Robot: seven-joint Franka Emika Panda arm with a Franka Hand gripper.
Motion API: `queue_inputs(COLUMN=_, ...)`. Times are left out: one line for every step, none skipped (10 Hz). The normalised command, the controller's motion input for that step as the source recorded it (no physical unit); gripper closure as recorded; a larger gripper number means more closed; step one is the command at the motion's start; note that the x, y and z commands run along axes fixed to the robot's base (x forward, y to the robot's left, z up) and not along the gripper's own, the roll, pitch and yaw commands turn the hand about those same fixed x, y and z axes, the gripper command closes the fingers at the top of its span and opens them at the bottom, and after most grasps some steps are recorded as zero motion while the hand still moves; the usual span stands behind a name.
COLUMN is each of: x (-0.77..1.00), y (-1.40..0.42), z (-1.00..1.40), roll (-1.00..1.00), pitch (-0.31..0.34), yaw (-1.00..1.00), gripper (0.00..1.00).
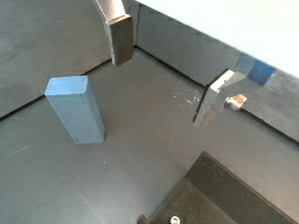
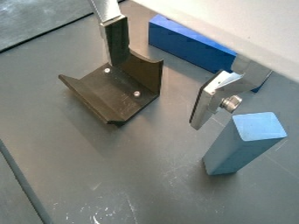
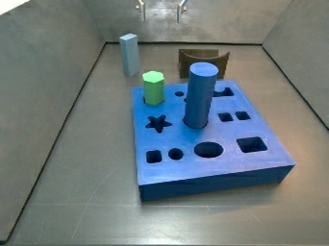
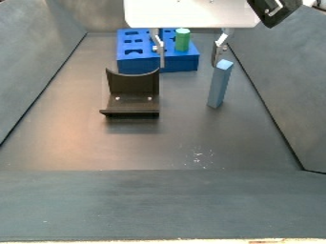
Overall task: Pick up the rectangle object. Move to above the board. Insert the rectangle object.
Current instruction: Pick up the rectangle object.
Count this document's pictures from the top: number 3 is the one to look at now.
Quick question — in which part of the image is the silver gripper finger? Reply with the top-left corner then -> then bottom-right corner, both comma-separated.
176,0 -> 188,23
136,0 -> 147,21

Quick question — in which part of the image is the light blue rectangular block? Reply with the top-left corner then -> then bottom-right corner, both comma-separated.
119,34 -> 140,76

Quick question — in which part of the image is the blue foam shape board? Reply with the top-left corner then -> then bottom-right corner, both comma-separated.
131,81 -> 294,201

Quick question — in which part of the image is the dark brown arch block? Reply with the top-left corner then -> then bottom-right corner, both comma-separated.
179,49 -> 230,80

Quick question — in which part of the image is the green hexagonal peg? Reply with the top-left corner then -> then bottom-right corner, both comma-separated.
143,71 -> 164,106

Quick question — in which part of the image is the dark blue cylinder peg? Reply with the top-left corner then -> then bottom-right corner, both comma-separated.
183,63 -> 216,129

